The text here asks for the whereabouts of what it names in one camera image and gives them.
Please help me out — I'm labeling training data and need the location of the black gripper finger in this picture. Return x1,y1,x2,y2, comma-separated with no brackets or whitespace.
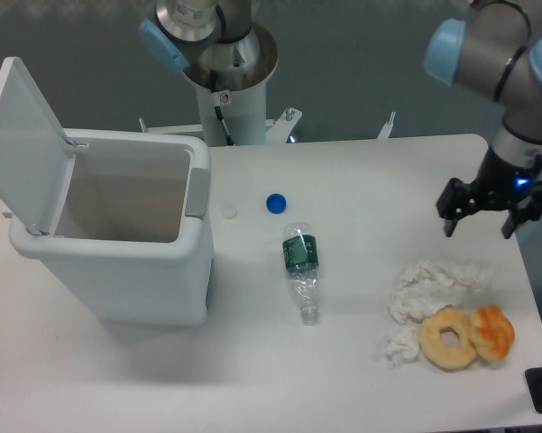
436,178,476,237
501,180,542,239

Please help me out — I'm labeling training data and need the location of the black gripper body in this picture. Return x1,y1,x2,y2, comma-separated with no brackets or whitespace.
472,148,542,214

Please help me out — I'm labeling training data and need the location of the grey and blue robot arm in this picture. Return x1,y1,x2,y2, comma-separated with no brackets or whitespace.
139,1,542,237

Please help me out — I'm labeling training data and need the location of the clear bottle with green label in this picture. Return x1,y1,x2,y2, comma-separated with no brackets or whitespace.
281,222,320,326

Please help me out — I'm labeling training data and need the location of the blue bottle cap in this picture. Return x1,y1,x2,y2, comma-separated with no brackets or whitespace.
265,193,287,215

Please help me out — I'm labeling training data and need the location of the white bottle cap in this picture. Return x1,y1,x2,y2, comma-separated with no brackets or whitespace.
220,203,238,219

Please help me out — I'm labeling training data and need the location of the large crumpled white tissue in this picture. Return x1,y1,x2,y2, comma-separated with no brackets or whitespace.
387,260,493,325

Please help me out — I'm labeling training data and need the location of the orange glazed pastry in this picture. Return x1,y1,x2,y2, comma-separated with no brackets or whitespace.
469,304,515,363

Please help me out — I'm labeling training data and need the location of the small crumpled white tissue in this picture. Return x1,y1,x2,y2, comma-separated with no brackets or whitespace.
378,326,420,369

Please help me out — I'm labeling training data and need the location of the white trash bin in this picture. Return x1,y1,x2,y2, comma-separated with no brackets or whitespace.
9,129,214,327

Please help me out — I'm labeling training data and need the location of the white trash bin lid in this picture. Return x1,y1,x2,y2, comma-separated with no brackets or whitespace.
0,57,89,235

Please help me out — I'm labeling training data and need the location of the plain ring donut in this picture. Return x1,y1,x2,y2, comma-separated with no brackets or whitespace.
418,308,477,371

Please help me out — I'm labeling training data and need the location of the white bracket with bolt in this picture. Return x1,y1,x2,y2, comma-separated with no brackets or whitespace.
265,107,303,144

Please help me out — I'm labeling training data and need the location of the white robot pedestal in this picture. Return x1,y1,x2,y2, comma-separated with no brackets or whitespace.
185,23,278,147

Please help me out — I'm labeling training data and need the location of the black cable on pedestal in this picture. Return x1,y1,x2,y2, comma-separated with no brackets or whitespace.
208,69,235,147

